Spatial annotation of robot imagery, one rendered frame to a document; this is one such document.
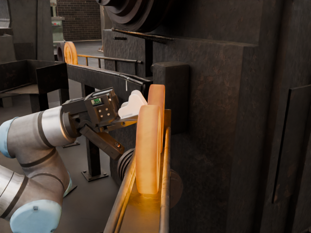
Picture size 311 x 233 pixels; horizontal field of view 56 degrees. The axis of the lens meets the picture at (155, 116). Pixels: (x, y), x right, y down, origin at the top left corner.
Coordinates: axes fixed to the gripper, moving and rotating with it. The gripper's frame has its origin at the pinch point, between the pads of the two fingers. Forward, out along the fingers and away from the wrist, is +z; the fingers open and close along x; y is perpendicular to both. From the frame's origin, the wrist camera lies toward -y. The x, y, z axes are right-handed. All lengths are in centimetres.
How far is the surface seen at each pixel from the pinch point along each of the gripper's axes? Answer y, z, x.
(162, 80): 1.1, 0.9, 27.4
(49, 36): 39, -146, 309
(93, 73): 3, -35, 79
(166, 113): -3.8, 1.3, 7.7
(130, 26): 19, -6, 46
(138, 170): -1.9, -2.0, -23.3
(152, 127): 3.5, 1.7, -20.5
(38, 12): 68, -144, 300
